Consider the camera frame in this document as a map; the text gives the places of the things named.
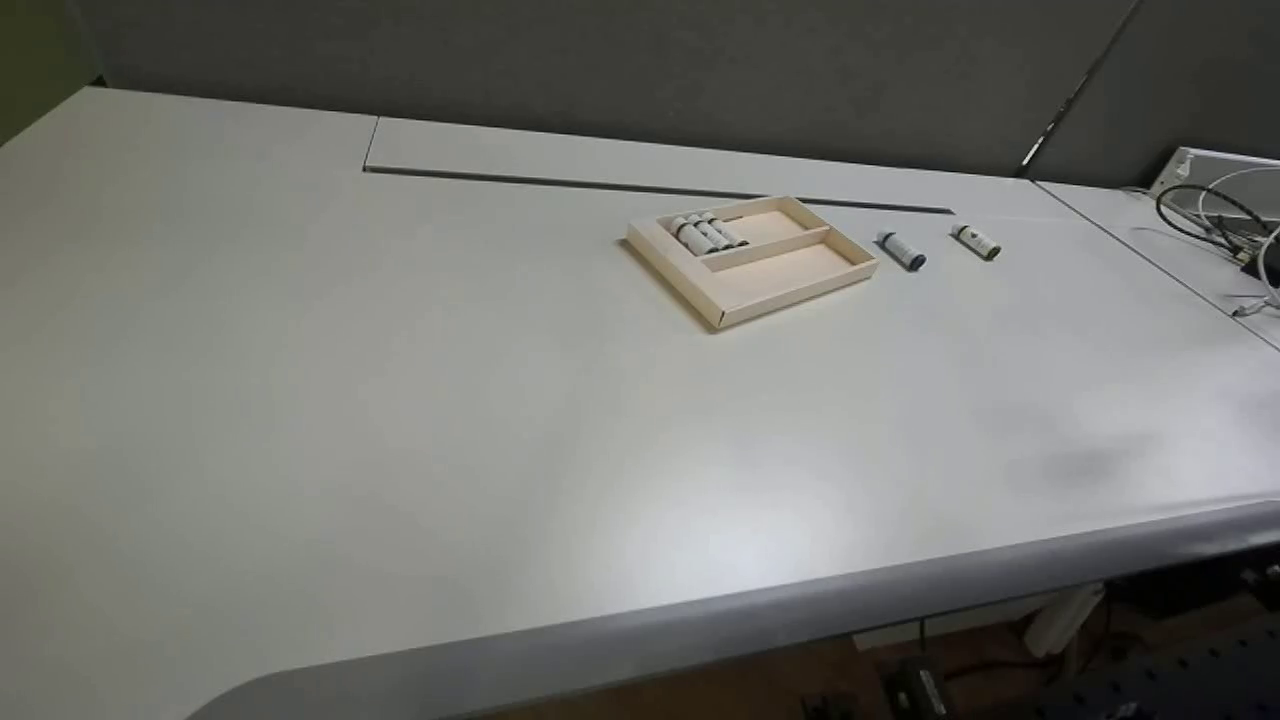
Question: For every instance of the battery with green band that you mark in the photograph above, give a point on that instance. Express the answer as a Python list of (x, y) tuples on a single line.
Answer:
[(709, 234)]

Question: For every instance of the battery with blue band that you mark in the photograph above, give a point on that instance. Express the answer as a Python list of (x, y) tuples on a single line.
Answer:
[(903, 253)]

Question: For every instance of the battery in tray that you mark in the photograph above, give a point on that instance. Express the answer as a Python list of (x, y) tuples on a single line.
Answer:
[(729, 236)]

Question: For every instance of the light wooden divided tray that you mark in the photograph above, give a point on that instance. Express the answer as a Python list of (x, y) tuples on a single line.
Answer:
[(788, 256)]

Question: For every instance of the grey desk cover strip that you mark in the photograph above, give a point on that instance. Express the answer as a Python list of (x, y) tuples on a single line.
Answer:
[(679, 169)]

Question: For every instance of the grey partition panel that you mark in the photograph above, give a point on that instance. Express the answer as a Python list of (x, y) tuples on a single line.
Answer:
[(1060, 89)]

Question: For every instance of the white box device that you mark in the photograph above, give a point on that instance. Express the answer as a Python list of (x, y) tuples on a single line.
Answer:
[(1237, 172)]

